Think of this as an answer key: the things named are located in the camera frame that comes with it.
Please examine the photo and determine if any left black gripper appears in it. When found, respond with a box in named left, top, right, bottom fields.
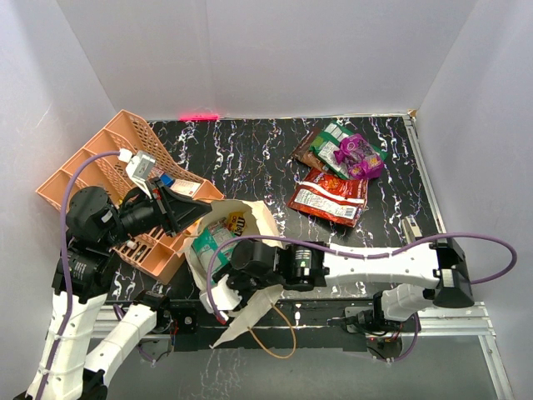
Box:
left=102, top=175, right=212, bottom=246

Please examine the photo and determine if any brown paper bag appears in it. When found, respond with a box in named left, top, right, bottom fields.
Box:
left=174, top=198, right=297, bottom=359

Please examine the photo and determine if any red snack packet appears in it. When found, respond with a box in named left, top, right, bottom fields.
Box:
left=287, top=168, right=368, bottom=228

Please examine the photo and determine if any brown kettle chips bag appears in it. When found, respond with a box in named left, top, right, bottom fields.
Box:
left=291, top=127, right=328, bottom=173

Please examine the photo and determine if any green snack bag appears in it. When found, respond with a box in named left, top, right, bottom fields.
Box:
left=310, top=121, right=389, bottom=181

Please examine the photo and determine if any purple snack bag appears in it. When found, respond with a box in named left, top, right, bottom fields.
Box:
left=333, top=134, right=387, bottom=180

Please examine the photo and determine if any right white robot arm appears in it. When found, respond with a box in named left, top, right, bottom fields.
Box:
left=216, top=238, right=474, bottom=333

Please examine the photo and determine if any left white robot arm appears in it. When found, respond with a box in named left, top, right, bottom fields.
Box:
left=19, top=178, right=212, bottom=399

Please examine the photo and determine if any yellow M&M candy bag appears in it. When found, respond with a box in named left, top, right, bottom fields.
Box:
left=226, top=212, right=247, bottom=237

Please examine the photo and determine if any small blue box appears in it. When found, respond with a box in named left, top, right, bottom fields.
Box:
left=160, top=173, right=175, bottom=187

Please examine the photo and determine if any teal snack packet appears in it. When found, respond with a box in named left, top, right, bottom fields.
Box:
left=192, top=219, right=237, bottom=283

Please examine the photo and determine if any pink compartment tray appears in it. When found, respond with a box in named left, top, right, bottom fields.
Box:
left=115, top=178, right=224, bottom=284

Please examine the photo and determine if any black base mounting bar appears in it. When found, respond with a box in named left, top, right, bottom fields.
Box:
left=170, top=299, right=392, bottom=353

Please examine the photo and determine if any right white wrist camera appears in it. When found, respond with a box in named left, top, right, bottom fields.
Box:
left=212, top=274, right=242, bottom=324

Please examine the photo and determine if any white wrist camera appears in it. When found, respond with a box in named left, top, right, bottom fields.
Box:
left=212, top=274, right=242, bottom=324
left=118, top=148, right=156, bottom=198

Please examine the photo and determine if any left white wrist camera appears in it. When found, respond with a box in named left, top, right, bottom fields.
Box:
left=118, top=148, right=156, bottom=198

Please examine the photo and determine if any aluminium frame rail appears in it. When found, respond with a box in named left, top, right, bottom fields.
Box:
left=403, top=110, right=515, bottom=399

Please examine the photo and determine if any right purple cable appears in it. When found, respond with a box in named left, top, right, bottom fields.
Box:
left=206, top=232, right=518, bottom=322

